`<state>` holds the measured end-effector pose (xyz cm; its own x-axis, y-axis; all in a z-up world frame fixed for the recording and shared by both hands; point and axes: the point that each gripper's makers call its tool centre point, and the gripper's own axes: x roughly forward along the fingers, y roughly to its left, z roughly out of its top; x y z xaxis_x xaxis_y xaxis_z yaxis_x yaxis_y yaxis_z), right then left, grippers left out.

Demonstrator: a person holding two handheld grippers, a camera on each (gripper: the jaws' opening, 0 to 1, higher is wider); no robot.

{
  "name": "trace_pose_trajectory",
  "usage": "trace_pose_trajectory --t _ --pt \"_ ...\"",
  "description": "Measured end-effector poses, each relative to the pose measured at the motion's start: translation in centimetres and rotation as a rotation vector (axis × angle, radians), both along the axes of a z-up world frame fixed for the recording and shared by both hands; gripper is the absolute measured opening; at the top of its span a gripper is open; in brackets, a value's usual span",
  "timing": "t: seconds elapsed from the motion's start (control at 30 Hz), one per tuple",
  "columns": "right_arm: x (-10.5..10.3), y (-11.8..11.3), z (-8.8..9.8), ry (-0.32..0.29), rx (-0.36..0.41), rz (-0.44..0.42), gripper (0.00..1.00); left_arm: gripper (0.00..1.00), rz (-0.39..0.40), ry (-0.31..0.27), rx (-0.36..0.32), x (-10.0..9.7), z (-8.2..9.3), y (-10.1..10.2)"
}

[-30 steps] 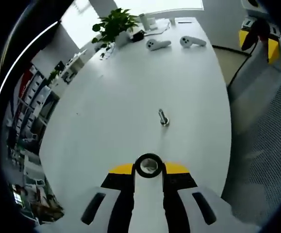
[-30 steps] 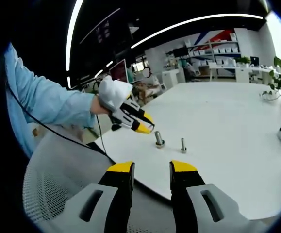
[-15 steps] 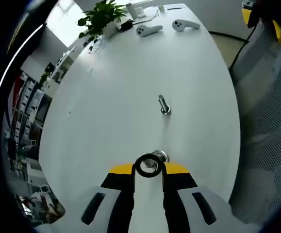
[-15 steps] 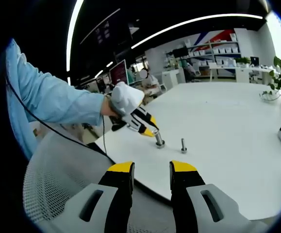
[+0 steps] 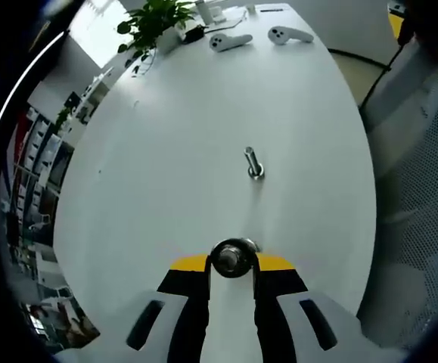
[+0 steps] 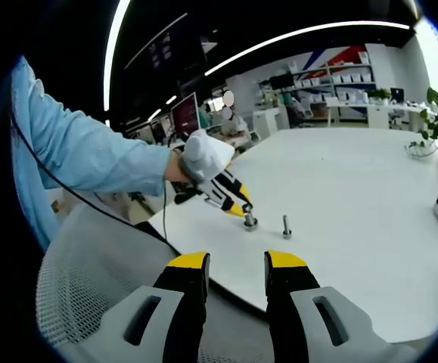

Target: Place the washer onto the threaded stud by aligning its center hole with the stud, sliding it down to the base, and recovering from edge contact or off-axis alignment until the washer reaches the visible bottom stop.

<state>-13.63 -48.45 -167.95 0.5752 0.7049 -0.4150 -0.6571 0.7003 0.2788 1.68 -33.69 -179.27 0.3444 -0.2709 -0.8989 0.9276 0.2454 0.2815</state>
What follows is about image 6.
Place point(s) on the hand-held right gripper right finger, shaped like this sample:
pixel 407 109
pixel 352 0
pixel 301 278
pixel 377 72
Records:
pixel 290 295

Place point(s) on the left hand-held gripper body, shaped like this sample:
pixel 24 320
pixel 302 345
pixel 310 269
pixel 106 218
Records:
pixel 207 155

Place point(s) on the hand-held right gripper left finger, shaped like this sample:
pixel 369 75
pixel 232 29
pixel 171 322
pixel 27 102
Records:
pixel 184 295

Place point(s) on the thick threaded stud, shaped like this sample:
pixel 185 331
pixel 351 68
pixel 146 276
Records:
pixel 250 222

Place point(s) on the thin threaded stud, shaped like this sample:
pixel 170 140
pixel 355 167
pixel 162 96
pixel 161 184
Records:
pixel 286 226

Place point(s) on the person's left hand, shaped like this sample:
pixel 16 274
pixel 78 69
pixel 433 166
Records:
pixel 175 166

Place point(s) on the large red-screen monitor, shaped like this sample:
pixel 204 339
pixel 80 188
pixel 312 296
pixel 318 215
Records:
pixel 185 113

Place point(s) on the small dark desk monitor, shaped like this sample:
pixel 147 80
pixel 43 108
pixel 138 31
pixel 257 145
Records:
pixel 160 129

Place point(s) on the white cabinet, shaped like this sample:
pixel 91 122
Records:
pixel 269 123

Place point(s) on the grey mesh office chair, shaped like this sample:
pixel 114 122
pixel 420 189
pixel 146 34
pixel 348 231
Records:
pixel 90 264

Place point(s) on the white swivel chair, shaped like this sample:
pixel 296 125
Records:
pixel 302 107

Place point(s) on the black shelf monitor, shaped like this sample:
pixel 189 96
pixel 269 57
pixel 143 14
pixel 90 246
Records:
pixel 281 81

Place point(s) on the hanging dark ceiling display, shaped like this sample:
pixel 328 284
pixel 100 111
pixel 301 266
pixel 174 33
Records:
pixel 162 49

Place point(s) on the white shelving unit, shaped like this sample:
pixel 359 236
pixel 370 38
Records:
pixel 328 87

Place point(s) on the long ceiling light strip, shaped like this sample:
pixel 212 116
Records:
pixel 114 53

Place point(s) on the row of white storage bins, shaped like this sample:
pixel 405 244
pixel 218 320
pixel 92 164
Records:
pixel 339 79

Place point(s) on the white back counter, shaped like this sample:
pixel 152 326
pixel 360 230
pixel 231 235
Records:
pixel 377 111

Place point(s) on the curved ceiling light strip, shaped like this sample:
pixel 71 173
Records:
pixel 309 32

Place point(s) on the small green counter plant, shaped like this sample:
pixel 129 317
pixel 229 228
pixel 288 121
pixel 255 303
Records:
pixel 378 94

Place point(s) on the person's light blue shirt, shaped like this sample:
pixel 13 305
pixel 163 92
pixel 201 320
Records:
pixel 29 196

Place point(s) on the small black counter monitor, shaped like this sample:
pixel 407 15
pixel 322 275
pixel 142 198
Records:
pixel 397 94

